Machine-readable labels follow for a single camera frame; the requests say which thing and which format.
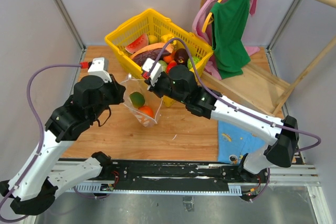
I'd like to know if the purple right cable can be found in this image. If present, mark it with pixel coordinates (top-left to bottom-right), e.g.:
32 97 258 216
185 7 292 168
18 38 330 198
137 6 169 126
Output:
146 38 322 204

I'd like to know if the pale green cabbage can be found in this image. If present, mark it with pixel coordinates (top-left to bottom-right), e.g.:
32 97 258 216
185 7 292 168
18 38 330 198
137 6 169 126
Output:
158 60 167 72

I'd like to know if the green shirt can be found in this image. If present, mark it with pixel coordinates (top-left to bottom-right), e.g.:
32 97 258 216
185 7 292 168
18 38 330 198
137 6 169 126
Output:
210 0 250 79

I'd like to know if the watermelon slice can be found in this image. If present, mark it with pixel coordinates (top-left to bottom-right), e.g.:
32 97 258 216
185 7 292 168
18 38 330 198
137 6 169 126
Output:
125 34 149 54

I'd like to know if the pink garment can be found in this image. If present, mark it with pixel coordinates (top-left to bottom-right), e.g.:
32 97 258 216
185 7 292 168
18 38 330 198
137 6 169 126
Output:
192 0 260 80

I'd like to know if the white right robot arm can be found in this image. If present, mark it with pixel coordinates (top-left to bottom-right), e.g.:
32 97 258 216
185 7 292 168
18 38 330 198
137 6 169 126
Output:
142 59 299 182

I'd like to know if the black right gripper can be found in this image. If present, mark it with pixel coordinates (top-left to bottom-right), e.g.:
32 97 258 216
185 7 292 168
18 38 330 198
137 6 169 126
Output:
144 71 188 104

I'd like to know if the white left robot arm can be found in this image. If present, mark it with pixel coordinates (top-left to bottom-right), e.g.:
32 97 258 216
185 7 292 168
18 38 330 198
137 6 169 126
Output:
1 76 125 216

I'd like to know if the green mango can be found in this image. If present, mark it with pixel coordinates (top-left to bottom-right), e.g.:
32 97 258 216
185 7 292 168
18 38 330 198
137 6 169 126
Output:
129 92 145 109

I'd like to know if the yellow lemon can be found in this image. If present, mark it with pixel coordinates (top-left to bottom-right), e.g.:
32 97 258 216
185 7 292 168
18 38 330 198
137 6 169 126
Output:
148 35 159 45

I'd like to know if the yellow plastic basket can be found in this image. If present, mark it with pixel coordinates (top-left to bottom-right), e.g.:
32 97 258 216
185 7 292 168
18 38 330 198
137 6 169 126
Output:
104 8 214 108

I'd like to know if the blue cartoon cloth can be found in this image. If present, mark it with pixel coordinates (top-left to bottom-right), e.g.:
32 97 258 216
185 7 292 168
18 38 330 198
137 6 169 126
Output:
217 121 265 165

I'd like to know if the wooden clothes rack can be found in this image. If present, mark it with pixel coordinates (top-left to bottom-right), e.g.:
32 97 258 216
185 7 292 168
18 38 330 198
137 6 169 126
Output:
202 0 335 115

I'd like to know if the yellow bell pepper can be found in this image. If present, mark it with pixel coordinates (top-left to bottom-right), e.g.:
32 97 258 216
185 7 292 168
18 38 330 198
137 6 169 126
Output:
160 33 175 43

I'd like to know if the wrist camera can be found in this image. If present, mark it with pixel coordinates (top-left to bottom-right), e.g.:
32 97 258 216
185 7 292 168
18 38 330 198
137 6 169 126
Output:
142 58 163 86
80 57 112 83

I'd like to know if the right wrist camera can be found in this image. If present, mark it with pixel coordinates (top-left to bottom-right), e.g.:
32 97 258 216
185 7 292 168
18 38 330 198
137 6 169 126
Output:
142 58 163 86

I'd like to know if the dark purple mangosteen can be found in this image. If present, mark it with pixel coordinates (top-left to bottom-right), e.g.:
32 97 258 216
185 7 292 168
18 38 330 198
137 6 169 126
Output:
174 48 189 65

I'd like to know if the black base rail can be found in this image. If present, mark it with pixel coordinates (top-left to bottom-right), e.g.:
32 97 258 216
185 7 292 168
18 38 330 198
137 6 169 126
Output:
81 159 266 193

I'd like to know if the clear polka dot zip bag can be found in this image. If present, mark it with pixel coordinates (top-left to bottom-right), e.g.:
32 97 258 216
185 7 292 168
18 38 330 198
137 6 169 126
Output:
121 73 163 127

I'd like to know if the green custard apple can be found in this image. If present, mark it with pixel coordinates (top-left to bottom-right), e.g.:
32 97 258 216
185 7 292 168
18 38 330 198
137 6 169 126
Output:
187 57 200 69

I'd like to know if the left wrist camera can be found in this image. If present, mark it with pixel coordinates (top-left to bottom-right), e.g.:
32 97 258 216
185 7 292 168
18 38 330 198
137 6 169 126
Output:
80 57 112 83

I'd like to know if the papaya half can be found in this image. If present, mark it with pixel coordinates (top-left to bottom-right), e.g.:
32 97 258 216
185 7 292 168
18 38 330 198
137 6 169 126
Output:
130 42 174 60

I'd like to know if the orange persimmon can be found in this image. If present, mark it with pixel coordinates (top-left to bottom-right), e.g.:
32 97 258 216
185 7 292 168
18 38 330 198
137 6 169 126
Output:
138 105 155 118

